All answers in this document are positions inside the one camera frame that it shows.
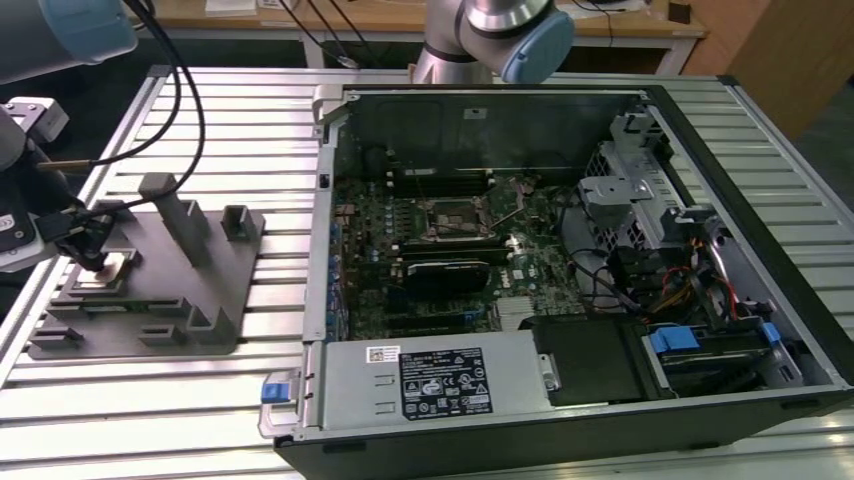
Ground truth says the silver CPU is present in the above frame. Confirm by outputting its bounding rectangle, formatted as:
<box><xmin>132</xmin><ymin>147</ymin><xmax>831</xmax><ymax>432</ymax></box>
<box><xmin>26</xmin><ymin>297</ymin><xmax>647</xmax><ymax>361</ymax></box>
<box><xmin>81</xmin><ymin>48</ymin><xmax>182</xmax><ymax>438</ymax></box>
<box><xmin>73</xmin><ymin>252</ymin><xmax>133</xmax><ymax>292</ymax></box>

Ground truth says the CPU socket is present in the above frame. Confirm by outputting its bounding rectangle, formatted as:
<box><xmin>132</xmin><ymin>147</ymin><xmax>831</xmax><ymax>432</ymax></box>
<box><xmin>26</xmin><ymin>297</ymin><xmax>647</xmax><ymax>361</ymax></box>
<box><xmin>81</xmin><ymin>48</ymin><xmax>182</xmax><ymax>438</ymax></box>
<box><xmin>416</xmin><ymin>196</ymin><xmax>499</xmax><ymax>246</ymax></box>

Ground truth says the grey parts rack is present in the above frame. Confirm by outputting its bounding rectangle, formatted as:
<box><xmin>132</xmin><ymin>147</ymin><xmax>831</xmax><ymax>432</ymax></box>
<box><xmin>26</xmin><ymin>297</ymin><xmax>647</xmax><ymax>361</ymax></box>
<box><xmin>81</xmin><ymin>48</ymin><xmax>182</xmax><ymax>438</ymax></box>
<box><xmin>25</xmin><ymin>172</ymin><xmax>268</xmax><ymax>360</ymax></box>

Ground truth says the wooden desk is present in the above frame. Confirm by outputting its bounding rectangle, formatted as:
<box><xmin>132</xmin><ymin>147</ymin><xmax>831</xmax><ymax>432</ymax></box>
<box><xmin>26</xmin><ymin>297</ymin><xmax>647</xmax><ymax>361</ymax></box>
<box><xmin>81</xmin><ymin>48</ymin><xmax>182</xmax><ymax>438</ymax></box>
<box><xmin>125</xmin><ymin>0</ymin><xmax>708</xmax><ymax>76</ymax></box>

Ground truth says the silver power supply unit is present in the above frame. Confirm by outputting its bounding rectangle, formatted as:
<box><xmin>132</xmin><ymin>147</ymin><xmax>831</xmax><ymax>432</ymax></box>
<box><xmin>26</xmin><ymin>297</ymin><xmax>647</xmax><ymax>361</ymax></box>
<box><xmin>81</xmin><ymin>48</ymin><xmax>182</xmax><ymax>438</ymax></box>
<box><xmin>292</xmin><ymin>333</ymin><xmax>560</xmax><ymax>437</ymax></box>

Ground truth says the black graphics card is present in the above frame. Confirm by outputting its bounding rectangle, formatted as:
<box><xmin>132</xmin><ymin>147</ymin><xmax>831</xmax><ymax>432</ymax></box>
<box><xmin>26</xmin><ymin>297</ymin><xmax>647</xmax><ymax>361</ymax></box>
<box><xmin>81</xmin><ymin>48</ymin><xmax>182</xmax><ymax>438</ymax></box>
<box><xmin>403</xmin><ymin>258</ymin><xmax>493</xmax><ymax>302</ymax></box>

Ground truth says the black expansion slot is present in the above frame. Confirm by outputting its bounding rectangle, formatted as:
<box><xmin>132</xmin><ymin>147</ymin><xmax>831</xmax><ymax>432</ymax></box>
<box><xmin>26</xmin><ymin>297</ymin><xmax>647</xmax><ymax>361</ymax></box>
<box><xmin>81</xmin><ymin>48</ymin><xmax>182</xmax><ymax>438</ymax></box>
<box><xmin>389</xmin><ymin>314</ymin><xmax>468</xmax><ymax>335</ymax></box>

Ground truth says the green motherboard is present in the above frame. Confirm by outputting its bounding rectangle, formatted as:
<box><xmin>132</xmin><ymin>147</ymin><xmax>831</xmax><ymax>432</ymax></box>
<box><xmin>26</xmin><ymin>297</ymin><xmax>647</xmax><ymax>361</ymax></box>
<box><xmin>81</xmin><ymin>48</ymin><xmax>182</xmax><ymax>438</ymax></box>
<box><xmin>329</xmin><ymin>167</ymin><xmax>605</xmax><ymax>342</ymax></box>

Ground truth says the small silver heatsink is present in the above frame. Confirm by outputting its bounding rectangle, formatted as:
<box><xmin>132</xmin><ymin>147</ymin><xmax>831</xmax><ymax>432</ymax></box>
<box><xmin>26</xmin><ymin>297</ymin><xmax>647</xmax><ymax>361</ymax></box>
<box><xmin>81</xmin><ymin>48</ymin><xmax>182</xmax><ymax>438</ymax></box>
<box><xmin>496</xmin><ymin>297</ymin><xmax>539</xmax><ymax>331</ymax></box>

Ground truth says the metal drive cage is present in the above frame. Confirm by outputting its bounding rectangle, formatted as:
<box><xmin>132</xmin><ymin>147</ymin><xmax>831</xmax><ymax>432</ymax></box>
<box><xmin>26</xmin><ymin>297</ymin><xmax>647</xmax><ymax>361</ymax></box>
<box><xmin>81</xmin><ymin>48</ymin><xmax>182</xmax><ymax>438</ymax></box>
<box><xmin>576</xmin><ymin>112</ymin><xmax>695</xmax><ymax>251</ymax></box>

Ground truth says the black plastic air shroud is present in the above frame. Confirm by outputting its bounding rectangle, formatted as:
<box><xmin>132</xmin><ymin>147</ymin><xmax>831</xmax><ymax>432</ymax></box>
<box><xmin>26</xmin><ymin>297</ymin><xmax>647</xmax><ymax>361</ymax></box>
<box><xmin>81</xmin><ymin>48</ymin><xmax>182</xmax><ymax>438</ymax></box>
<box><xmin>519</xmin><ymin>314</ymin><xmax>676</xmax><ymax>407</ymax></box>

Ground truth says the black PC case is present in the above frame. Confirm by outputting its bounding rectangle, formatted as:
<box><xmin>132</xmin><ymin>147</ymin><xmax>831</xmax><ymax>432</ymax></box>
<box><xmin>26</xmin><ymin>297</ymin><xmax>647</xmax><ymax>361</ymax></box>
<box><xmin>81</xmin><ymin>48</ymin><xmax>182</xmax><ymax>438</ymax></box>
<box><xmin>271</xmin><ymin>82</ymin><xmax>854</xmax><ymax>480</ymax></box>

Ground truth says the blue disk carrier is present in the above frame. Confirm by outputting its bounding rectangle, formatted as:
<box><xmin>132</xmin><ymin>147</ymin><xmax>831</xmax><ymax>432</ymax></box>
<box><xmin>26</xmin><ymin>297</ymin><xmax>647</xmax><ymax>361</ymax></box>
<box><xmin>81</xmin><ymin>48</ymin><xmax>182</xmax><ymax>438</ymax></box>
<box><xmin>644</xmin><ymin>322</ymin><xmax>783</xmax><ymax>396</ymax></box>

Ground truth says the brown wooden cabinet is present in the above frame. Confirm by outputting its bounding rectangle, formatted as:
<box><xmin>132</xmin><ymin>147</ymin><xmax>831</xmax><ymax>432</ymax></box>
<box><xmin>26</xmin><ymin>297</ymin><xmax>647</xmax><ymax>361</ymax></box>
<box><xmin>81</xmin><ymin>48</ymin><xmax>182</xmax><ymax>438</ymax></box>
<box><xmin>679</xmin><ymin>0</ymin><xmax>854</xmax><ymax>144</ymax></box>

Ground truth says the grey wrist mount block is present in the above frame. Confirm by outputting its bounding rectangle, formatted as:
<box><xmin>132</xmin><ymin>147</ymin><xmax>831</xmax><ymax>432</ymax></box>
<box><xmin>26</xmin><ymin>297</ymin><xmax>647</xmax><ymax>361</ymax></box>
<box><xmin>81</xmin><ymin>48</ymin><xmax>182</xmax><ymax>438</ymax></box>
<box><xmin>0</xmin><ymin>97</ymin><xmax>72</xmax><ymax>144</ymax></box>

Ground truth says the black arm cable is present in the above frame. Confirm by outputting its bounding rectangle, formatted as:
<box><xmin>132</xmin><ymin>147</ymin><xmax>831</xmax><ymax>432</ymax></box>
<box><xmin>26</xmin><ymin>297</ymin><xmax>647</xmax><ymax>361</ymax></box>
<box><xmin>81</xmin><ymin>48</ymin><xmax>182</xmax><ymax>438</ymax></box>
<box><xmin>85</xmin><ymin>0</ymin><xmax>207</xmax><ymax>216</ymax></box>

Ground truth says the black cable silver plug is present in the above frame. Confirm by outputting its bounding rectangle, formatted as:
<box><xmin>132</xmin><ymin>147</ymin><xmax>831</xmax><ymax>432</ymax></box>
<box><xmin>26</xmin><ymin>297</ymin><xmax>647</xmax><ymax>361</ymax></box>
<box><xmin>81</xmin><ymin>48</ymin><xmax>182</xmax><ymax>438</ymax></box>
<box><xmin>276</xmin><ymin>0</ymin><xmax>375</xmax><ymax>70</ymax></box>

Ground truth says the thick black cable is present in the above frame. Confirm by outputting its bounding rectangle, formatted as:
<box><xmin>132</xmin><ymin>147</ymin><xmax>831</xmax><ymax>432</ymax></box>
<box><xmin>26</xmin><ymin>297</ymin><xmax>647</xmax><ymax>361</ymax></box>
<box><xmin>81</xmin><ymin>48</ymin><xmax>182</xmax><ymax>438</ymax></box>
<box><xmin>563</xmin><ymin>247</ymin><xmax>646</xmax><ymax>316</ymax></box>

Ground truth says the yellow wire bundle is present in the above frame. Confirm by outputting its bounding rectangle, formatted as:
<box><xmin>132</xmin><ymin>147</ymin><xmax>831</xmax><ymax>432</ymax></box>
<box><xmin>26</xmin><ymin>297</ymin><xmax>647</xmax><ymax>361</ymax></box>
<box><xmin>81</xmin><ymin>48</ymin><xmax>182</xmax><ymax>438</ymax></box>
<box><xmin>643</xmin><ymin>284</ymin><xmax>699</xmax><ymax>326</ymax></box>

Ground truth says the red wire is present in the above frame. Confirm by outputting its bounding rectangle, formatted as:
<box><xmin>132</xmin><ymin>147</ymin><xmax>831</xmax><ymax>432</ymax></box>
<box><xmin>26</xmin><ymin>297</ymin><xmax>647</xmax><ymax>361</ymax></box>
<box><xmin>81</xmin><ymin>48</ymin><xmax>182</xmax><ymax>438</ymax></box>
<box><xmin>724</xmin><ymin>277</ymin><xmax>747</xmax><ymax>322</ymax></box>

